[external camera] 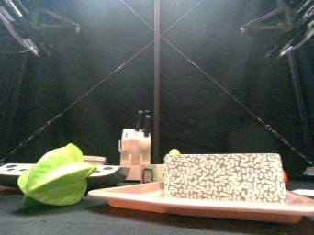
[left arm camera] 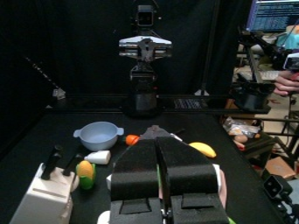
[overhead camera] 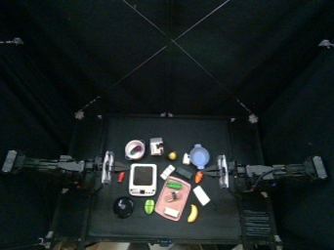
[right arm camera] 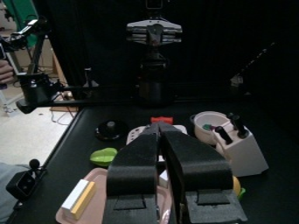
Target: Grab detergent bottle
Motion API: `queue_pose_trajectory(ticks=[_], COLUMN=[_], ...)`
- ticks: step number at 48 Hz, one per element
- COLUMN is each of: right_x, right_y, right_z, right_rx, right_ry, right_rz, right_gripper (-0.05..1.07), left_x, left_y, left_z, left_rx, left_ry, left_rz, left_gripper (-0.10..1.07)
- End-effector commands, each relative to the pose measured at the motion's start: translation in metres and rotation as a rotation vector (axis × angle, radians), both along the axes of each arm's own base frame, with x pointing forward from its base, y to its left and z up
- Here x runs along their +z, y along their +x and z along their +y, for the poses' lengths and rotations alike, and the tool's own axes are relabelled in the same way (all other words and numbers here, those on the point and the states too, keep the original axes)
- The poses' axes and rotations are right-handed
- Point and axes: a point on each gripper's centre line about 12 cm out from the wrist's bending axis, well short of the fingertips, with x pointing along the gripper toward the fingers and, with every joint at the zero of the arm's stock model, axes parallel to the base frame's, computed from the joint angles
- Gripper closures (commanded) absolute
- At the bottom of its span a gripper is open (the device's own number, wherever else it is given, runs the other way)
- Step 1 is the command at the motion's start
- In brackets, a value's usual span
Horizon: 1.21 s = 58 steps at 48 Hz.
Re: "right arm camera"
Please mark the pink plastic tray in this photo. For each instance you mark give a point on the pink plastic tray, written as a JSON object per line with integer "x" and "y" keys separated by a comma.
{"x": 95, "y": 210}

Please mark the person's bare hand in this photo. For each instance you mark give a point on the person's bare hand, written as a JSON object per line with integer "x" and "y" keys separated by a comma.
{"x": 6, "y": 73}

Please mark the yellow toy with green part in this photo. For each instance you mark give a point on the yellow toy with green part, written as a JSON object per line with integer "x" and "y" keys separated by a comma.
{"x": 236, "y": 185}

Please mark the white knife block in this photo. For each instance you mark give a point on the white knife block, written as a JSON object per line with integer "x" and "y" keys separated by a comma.
{"x": 243, "y": 157}

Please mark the black round knobbed lid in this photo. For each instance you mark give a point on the black round knobbed lid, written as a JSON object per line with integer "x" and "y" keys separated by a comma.
{"x": 111, "y": 130}

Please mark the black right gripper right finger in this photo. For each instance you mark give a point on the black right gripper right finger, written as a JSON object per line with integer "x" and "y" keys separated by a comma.
{"x": 198, "y": 166}

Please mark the small green purple toy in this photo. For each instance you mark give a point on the small green purple toy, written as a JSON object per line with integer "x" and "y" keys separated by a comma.
{"x": 207, "y": 127}

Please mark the green star fruit toy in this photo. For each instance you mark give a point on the green star fruit toy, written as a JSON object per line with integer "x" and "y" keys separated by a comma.
{"x": 103, "y": 157}

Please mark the black box camera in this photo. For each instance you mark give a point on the black box camera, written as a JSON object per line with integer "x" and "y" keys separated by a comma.
{"x": 22, "y": 184}

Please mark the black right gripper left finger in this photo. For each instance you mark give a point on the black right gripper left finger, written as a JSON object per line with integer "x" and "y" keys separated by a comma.
{"x": 132, "y": 163}

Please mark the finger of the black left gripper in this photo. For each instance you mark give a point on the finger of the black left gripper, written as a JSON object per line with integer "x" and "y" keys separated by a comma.
{"x": 159, "y": 35}
{"x": 151, "y": 35}

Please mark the small black microphone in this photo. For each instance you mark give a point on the small black microphone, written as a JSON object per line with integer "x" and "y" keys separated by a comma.
{"x": 34, "y": 164}

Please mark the black horizontal frame bar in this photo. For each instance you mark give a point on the black horizontal frame bar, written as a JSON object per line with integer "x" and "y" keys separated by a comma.
{"x": 108, "y": 102}

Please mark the small red toy item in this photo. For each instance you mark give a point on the small red toy item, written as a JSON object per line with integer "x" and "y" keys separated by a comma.
{"x": 162, "y": 120}

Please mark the rectangular sponge block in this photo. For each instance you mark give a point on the rectangular sponge block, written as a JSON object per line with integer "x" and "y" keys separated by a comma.
{"x": 78, "y": 198}

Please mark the black leader robot arm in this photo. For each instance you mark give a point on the black leader robot arm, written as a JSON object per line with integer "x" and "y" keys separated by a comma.
{"x": 35, "y": 87}

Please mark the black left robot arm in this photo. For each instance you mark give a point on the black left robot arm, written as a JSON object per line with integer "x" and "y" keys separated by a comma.
{"x": 154, "y": 78}

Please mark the green board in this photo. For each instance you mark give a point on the green board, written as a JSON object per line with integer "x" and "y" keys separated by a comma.
{"x": 22, "y": 11}

